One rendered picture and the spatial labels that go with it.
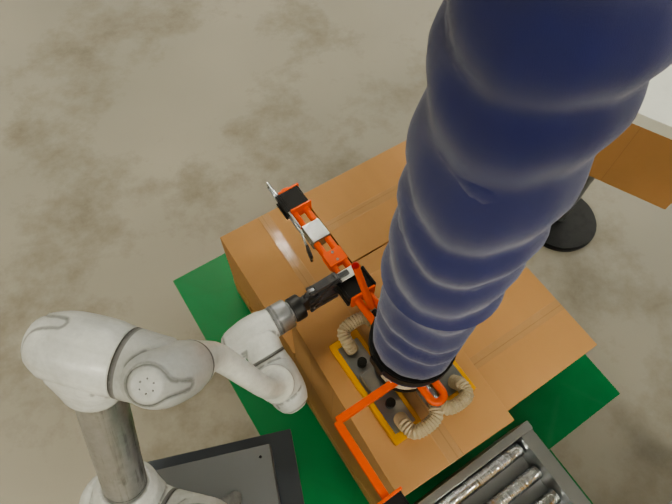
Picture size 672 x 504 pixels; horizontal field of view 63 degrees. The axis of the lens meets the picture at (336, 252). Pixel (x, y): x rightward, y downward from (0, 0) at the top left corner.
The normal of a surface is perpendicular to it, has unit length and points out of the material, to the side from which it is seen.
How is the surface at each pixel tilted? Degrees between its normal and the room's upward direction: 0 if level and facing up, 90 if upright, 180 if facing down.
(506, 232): 85
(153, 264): 0
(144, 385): 29
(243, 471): 2
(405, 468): 0
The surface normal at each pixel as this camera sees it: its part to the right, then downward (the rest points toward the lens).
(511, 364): 0.02, -0.47
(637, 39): 0.08, 0.71
